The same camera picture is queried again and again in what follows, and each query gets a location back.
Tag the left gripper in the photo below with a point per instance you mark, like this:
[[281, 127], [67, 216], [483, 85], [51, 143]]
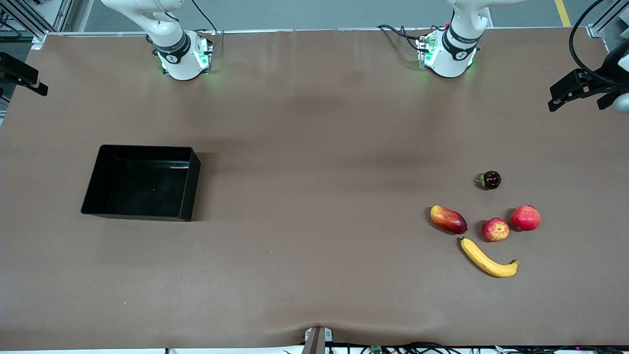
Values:
[[611, 74]]

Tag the black plastic box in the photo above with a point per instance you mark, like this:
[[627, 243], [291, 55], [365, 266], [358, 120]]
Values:
[[142, 189]]

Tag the red yellow apple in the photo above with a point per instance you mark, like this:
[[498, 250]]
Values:
[[495, 229]]

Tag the yellow banana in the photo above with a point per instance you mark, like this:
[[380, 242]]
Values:
[[484, 260]]

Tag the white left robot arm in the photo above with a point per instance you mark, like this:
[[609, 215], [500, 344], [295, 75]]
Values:
[[454, 44]]

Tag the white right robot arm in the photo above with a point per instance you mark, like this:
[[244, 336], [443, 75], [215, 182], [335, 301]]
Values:
[[177, 46]]

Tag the dark purple mangosteen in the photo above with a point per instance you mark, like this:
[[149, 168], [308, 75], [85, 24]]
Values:
[[491, 180]]

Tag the red yellow mango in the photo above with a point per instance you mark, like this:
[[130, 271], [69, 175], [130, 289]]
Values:
[[448, 219]]

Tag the table cover mat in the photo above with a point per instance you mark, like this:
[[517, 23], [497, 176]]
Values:
[[295, 270]]

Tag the aluminium frame post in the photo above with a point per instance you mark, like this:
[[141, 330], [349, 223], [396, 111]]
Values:
[[29, 19], [607, 19]]

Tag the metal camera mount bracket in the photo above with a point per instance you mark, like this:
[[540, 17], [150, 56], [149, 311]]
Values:
[[317, 339]]

